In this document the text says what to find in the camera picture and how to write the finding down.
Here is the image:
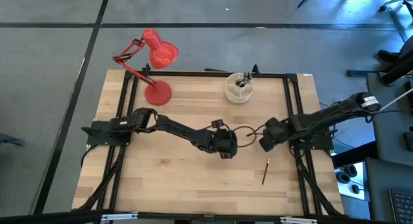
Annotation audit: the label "white cable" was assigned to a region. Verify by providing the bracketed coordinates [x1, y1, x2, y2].
[379, 87, 413, 112]

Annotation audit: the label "black keyboard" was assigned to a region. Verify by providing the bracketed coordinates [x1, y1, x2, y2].
[388, 188, 413, 224]

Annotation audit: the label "silver office chair base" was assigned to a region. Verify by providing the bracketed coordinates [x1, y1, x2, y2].
[379, 0, 413, 31]

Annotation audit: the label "black aluminium table frame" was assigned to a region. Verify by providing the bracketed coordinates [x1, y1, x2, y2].
[72, 68, 345, 218]

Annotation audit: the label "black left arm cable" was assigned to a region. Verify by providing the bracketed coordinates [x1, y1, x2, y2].
[231, 125, 259, 148]

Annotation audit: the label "dark grey floor object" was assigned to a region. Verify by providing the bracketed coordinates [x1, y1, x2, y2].
[0, 132, 25, 147]

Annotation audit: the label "white ribbed round container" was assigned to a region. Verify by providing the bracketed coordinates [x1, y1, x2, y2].
[224, 72, 255, 105]

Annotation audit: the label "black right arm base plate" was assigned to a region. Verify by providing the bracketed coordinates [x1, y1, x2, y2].
[288, 133, 334, 151]

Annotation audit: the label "red desk lamp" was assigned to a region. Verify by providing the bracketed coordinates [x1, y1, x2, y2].
[112, 27, 180, 107]

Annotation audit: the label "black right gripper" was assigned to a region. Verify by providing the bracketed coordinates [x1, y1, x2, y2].
[259, 116, 291, 153]

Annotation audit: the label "thin black makeup brush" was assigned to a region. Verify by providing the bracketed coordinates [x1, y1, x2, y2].
[261, 156, 271, 186]

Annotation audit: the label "black headphones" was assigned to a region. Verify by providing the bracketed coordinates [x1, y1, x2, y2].
[335, 164, 358, 185]

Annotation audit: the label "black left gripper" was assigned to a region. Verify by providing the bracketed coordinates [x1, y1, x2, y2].
[208, 128, 239, 159]

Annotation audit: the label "grey desk top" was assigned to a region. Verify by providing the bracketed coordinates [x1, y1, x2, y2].
[366, 72, 413, 157]

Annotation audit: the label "person's black shoe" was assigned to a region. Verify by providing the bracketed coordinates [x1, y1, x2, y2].
[377, 48, 403, 64]

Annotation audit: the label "person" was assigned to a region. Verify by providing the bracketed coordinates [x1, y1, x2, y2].
[399, 35, 413, 57]

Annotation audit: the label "black crossbar silver brackets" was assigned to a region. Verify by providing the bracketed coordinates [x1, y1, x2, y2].
[0, 210, 413, 224]

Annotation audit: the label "black desk beam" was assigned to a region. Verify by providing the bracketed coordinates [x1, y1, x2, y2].
[347, 49, 413, 86]

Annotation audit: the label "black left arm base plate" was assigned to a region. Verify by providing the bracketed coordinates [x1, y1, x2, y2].
[81, 119, 134, 147]

